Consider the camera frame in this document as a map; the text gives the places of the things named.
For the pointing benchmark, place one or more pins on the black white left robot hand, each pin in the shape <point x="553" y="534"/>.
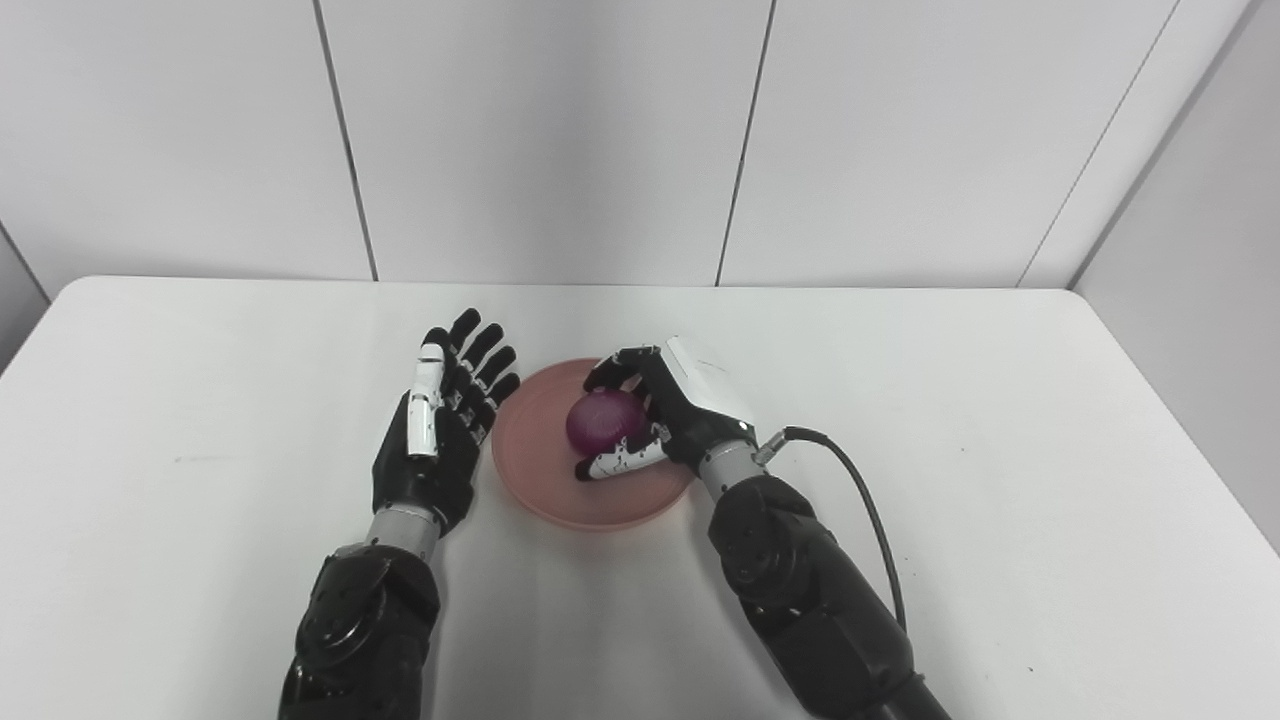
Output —
<point x="445" y="470"/>

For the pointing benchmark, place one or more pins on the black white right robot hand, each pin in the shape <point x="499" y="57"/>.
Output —
<point x="695" y="410"/>

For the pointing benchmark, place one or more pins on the purple red onion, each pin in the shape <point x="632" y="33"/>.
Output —
<point x="603" y="422"/>

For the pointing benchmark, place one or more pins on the pink round plate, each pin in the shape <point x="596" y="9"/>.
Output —
<point x="540" y="470"/>

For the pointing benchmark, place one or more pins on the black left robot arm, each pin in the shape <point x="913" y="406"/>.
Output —
<point x="365" y="630"/>

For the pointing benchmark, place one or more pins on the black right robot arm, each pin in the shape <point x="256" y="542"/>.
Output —
<point x="810" y="600"/>

